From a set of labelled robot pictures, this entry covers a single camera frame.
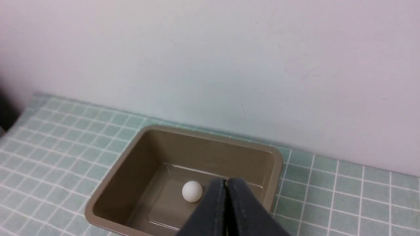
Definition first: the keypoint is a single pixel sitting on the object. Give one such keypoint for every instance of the teal checkered tablecloth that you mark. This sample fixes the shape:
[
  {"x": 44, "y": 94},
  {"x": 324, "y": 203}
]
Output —
[{"x": 59, "y": 149}]

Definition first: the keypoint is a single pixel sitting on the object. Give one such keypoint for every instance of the olive green plastic bin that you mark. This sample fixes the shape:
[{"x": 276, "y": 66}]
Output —
[{"x": 142, "y": 193}]

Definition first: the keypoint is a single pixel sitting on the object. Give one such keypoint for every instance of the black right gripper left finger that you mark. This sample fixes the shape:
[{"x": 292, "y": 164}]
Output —
[{"x": 208, "y": 218}]

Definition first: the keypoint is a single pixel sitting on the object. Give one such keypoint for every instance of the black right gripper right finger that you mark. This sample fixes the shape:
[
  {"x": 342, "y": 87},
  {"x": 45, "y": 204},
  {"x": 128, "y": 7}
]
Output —
[{"x": 244, "y": 215}]

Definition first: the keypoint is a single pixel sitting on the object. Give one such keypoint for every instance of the white table-tennis ball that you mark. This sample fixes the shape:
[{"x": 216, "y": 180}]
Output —
[{"x": 192, "y": 191}]

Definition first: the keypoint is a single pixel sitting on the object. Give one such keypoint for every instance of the dark object at table edge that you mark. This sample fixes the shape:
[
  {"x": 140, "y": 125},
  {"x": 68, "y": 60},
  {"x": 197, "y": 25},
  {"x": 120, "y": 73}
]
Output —
[{"x": 9, "y": 108}]

